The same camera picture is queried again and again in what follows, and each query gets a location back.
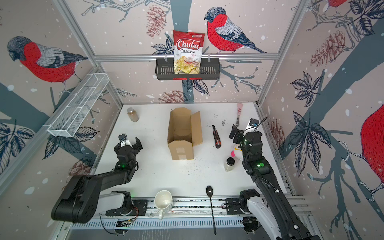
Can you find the colourful plush toy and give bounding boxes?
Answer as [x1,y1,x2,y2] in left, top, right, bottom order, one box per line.
[231,145,243,160]

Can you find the red black utility knife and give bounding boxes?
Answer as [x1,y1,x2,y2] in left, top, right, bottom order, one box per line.
[212,125,221,149]

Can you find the brown cardboard express box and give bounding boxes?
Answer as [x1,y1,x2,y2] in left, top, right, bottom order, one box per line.
[167,108,203,161]

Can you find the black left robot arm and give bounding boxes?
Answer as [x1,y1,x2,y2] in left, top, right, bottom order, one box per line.
[51,134,143,224]

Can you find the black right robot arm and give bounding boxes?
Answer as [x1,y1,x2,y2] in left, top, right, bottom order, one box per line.
[229,125,320,240]

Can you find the brown spice jar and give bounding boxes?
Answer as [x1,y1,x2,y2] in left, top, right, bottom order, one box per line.
[127,108,140,122]

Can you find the black lid glass jar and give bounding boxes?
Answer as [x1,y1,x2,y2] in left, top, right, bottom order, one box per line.
[224,157,236,172]

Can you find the cream ceramic mug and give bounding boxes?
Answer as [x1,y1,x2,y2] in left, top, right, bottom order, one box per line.
[155,190,173,220]

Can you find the black long spoon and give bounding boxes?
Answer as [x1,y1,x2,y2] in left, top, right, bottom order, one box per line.
[206,186,217,236]

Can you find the Chuba cassava chips bag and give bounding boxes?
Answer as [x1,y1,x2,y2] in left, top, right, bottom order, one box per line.
[173,30,205,74]

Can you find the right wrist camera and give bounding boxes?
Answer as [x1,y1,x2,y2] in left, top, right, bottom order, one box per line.
[248,118,260,131]

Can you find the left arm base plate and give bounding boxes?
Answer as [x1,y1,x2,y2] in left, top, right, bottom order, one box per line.
[106,199,148,218]

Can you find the white wire mesh shelf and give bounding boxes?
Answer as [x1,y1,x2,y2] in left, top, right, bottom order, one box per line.
[48,73,110,137]

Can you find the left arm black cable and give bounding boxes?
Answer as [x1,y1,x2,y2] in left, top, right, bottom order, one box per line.
[98,212,140,236]

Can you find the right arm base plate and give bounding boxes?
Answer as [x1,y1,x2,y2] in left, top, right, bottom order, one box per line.
[225,198,251,215]

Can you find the aluminium front rail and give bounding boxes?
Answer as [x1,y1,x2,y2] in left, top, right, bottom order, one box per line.
[64,194,310,220]

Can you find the black wire wall basket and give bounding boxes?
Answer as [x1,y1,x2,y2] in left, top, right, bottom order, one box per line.
[155,57,221,81]

